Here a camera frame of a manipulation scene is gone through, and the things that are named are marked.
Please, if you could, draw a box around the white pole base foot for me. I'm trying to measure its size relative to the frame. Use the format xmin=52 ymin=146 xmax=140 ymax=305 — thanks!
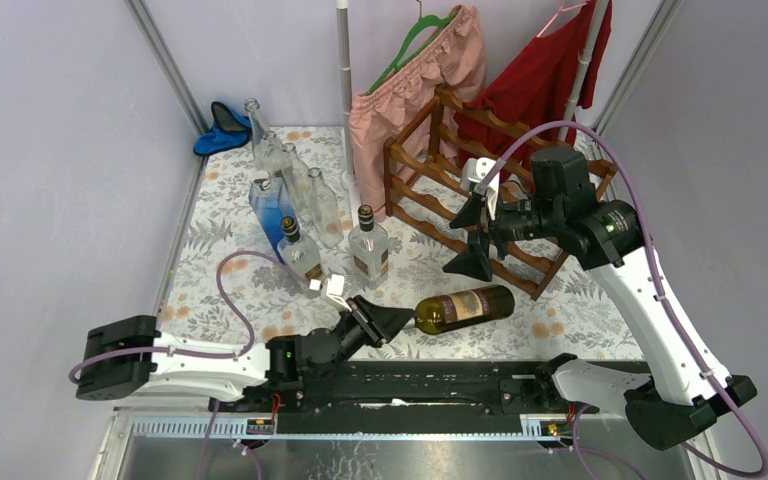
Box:
xmin=341 ymin=172 xmax=363 ymax=226

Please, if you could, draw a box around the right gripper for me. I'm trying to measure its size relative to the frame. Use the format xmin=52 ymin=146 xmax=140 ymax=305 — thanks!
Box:
xmin=442 ymin=188 xmax=562 ymax=282

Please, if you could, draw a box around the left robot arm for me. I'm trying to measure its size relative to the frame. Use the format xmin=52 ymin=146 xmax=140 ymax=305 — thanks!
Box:
xmin=69 ymin=295 xmax=413 ymax=411

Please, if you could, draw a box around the clear square liquor bottle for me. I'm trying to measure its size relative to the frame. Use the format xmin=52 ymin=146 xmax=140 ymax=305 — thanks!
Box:
xmin=348 ymin=204 xmax=390 ymax=290

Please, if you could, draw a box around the floral tablecloth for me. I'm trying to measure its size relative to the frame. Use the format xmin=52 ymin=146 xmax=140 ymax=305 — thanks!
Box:
xmin=158 ymin=125 xmax=650 ymax=362

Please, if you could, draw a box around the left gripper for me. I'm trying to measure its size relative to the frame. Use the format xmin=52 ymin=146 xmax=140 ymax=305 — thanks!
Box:
xmin=316 ymin=296 xmax=413 ymax=384

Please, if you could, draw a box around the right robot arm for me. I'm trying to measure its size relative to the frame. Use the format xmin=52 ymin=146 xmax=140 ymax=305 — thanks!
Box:
xmin=445 ymin=146 xmax=757 ymax=450

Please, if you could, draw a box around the blue glass bottle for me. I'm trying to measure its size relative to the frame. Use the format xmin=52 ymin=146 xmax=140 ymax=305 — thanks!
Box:
xmin=248 ymin=177 xmax=296 ymax=264

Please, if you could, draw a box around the wooden wine rack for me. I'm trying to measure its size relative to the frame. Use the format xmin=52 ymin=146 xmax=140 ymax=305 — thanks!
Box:
xmin=383 ymin=84 xmax=619 ymax=300

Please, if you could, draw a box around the red garment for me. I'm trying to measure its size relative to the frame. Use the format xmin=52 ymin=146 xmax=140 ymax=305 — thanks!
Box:
xmin=454 ymin=1 xmax=613 ymax=155

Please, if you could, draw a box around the purple cable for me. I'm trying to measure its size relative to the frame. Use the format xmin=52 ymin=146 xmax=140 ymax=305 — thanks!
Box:
xmin=476 ymin=119 xmax=768 ymax=480
xmin=67 ymin=250 xmax=316 ymax=386

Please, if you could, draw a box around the clear glass bottle tall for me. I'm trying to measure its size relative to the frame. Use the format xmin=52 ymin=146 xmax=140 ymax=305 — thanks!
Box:
xmin=244 ymin=98 xmax=289 ymax=177

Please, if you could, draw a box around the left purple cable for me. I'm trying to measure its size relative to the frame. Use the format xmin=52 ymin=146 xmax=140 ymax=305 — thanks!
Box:
xmin=67 ymin=250 xmax=316 ymax=386

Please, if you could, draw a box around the dark green wine bottle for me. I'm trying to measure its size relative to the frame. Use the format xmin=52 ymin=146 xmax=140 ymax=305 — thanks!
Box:
xmin=403 ymin=285 xmax=515 ymax=335

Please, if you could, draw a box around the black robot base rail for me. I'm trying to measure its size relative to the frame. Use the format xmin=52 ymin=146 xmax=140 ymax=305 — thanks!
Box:
xmin=208 ymin=360 xmax=576 ymax=435

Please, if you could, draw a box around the clear liquor bottle gold label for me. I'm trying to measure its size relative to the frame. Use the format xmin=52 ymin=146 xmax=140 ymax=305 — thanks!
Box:
xmin=278 ymin=216 xmax=325 ymax=298

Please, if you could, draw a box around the blue cloth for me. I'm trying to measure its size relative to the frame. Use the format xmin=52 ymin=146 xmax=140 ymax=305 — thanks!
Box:
xmin=193 ymin=101 xmax=252 ymax=157

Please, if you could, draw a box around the pink skirt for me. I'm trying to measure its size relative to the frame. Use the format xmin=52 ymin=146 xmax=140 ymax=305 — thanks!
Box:
xmin=349 ymin=5 xmax=487 ymax=222

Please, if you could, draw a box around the pink clothes hanger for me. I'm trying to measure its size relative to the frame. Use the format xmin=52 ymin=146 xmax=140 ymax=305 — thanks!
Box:
xmin=535 ymin=0 xmax=588 ymax=38

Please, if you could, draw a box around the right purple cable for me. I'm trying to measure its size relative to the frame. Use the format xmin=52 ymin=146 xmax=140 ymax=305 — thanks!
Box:
xmin=476 ymin=119 xmax=768 ymax=480

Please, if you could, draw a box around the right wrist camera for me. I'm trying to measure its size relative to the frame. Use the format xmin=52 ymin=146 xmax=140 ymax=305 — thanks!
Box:
xmin=460 ymin=157 xmax=500 ymax=220

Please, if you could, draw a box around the green clothes hanger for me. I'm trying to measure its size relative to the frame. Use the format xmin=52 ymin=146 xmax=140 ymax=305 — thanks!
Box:
xmin=365 ymin=0 xmax=459 ymax=95

